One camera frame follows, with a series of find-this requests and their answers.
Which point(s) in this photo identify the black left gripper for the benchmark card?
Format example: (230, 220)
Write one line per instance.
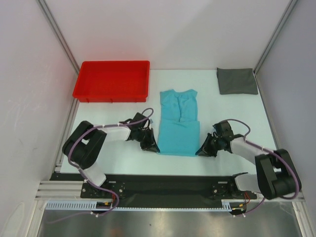
(150, 145)

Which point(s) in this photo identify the red plastic tray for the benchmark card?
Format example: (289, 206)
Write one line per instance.
(112, 82)

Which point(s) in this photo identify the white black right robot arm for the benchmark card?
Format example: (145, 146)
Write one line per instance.
(275, 177)

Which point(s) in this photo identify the folded grey t-shirt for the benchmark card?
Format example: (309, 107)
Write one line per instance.
(236, 81)

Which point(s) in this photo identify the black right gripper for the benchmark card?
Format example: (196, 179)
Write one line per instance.
(205, 150)

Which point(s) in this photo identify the light blue t-shirt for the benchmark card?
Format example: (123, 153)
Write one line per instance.
(179, 128)

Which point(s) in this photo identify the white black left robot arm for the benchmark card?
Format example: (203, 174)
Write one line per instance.
(83, 146)

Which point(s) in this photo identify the right aluminium corner post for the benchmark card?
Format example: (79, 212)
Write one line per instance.
(280, 25)

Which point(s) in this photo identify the aluminium front frame rail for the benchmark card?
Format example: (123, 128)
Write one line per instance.
(59, 191)

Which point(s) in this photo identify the aluminium corner post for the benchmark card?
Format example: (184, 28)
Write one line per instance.
(44, 7)
(280, 25)

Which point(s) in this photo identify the left aluminium corner post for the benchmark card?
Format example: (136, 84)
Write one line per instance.
(44, 7)

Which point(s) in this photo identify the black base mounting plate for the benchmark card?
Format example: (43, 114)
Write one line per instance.
(162, 202)

